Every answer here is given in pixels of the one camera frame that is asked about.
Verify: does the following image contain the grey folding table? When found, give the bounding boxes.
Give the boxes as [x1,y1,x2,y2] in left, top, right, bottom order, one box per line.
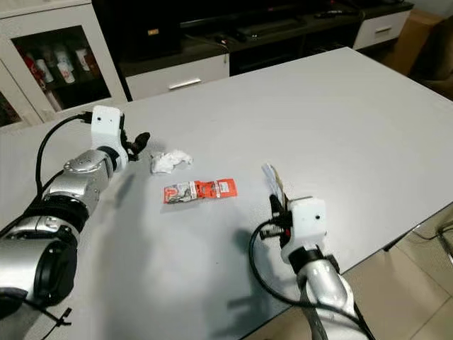
[0,47,453,340]

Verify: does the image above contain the crumpled white tissue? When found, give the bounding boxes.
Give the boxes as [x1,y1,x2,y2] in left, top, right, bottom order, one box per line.
[150,149,193,174]

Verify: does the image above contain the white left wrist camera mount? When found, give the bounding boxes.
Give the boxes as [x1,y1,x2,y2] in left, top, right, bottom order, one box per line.
[90,106,123,154]

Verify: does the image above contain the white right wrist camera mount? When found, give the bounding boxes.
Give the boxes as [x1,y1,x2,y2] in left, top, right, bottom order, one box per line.
[281,197,328,264]

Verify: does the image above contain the brown cardboard box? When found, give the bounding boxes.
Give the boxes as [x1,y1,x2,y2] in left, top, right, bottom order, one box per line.
[389,8,443,75]

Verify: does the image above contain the red white cup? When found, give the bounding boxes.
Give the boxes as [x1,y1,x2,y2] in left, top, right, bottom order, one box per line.
[39,60,55,85]
[78,48,93,72]
[58,51,76,83]

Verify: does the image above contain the black speaker box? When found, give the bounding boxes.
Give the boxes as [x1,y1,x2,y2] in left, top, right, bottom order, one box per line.
[93,0,183,63]

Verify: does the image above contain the white glass door cabinet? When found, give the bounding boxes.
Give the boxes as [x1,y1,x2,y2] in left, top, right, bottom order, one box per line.
[0,0,130,127]

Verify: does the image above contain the dark TV stand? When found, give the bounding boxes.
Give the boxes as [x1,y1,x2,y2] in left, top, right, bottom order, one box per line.
[92,0,415,100]

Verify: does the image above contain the white plastic wrapper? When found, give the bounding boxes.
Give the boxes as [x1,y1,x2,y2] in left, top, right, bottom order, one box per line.
[260,163,285,203]

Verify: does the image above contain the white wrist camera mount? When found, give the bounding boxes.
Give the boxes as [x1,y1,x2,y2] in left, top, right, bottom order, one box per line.
[281,197,328,264]
[90,106,123,154]

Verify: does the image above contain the small white drawer front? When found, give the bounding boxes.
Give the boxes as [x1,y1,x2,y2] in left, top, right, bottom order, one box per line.
[354,8,413,49]

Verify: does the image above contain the brown leather office chair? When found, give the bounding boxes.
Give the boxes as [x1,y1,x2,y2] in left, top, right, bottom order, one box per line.
[421,25,453,100]

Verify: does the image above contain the wide white drawer front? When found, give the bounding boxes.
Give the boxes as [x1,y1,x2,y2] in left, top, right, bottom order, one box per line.
[124,55,231,100]

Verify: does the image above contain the red snack wrapper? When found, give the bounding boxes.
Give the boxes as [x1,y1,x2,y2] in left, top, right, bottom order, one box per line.
[163,178,238,205]

